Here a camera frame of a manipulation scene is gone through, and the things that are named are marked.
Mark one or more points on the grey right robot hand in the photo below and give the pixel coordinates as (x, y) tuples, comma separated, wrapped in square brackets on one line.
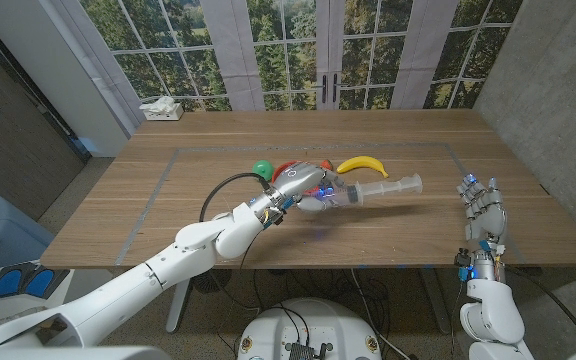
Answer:
[(488, 215)]

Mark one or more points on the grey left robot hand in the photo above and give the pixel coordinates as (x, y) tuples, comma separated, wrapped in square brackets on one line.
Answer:
[(300, 180)]

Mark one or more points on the large clear plastic syringe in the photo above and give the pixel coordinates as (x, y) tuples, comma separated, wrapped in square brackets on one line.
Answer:
[(383, 189)]

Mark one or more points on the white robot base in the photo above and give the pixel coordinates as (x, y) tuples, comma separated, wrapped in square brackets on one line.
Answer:
[(308, 325)]

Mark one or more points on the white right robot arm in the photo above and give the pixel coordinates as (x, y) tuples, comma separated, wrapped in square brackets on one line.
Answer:
[(493, 310)]

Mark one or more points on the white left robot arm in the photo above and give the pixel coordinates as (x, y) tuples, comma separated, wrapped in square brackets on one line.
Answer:
[(178, 260)]

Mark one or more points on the red bowl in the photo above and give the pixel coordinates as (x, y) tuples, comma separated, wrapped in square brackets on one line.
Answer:
[(279, 171)]

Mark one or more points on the red toy strawberry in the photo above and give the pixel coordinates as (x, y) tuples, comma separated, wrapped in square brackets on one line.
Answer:
[(326, 164)]

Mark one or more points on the green toy apple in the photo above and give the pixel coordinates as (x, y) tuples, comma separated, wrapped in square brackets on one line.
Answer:
[(263, 169)]

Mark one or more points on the yellow toy banana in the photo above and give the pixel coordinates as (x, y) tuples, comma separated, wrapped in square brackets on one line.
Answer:
[(362, 162)]

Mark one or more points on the printed window forest backdrop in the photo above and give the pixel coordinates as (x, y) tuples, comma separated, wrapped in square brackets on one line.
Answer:
[(278, 50)]

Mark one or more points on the black round disc object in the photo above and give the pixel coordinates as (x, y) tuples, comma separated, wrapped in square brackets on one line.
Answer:
[(213, 282)]

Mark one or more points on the white tissue box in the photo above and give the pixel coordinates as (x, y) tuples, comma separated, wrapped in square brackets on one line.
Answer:
[(165, 112)]

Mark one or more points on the black and blue foot pedal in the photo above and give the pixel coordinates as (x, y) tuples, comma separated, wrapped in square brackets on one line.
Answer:
[(23, 281)]

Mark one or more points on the blue plastic bin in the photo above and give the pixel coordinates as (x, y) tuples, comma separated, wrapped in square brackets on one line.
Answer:
[(3, 230)]

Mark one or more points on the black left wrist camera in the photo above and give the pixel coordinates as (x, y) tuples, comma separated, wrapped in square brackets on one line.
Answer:
[(275, 219)]

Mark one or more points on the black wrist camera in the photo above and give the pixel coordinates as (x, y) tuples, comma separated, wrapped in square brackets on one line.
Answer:
[(275, 219), (462, 258)]

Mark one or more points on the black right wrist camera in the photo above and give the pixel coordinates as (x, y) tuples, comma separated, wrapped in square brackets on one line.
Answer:
[(462, 258)]

